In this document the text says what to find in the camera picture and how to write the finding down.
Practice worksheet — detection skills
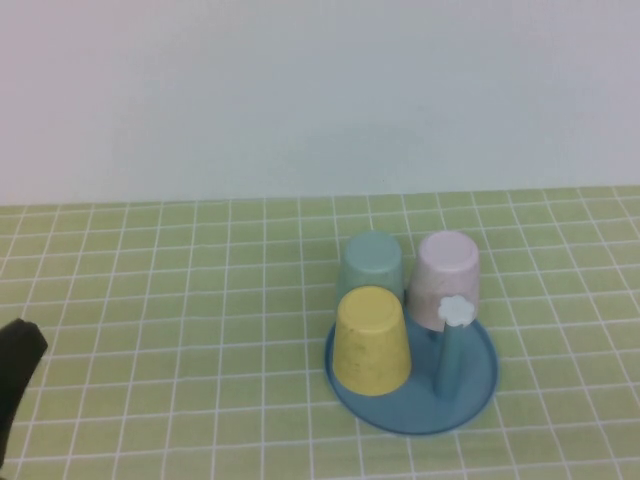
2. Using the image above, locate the teal plastic cup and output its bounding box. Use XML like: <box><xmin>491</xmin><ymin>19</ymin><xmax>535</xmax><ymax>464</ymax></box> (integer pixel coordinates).
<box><xmin>337</xmin><ymin>230</ymin><xmax>405</xmax><ymax>321</ymax></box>

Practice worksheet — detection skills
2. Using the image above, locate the pale pink plastic cup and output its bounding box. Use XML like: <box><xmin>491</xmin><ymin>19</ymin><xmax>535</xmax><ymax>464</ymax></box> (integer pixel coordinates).
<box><xmin>405</xmin><ymin>230</ymin><xmax>480</xmax><ymax>334</ymax></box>

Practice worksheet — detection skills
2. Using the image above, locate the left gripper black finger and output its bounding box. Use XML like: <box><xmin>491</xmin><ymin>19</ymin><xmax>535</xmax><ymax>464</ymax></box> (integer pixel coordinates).
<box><xmin>0</xmin><ymin>318</ymin><xmax>32</xmax><ymax>401</ymax></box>
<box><xmin>0</xmin><ymin>321</ymin><xmax>49</xmax><ymax>466</ymax></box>

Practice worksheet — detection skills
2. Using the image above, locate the yellow plastic cup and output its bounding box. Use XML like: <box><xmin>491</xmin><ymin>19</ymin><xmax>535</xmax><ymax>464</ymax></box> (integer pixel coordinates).
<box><xmin>332</xmin><ymin>286</ymin><xmax>414</xmax><ymax>397</ymax></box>

